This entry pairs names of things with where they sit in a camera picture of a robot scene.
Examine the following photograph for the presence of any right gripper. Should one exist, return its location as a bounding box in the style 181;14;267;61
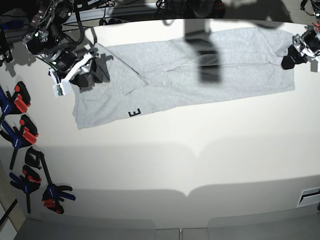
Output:
46;50;114;88

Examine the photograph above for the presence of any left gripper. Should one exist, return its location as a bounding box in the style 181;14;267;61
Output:
281;25;320;70

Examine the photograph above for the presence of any grey T-shirt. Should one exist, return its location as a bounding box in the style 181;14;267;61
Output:
73;27;295;129

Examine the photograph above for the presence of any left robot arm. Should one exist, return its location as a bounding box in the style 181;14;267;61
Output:
281;0;320;70

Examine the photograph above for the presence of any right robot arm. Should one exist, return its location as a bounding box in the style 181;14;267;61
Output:
23;0;108;89

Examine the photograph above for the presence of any top bar clamp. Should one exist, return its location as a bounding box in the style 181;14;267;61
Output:
0;81;31;123

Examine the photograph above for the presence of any long bar clamp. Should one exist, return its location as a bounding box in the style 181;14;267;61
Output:
24;146;76;215

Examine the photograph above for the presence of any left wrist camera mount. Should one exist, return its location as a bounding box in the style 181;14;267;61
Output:
302;48;320;73

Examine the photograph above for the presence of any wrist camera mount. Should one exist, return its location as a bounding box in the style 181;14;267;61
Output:
48;52;99;97
302;48;320;73

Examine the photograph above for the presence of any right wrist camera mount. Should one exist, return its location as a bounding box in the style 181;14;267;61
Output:
48;52;99;97

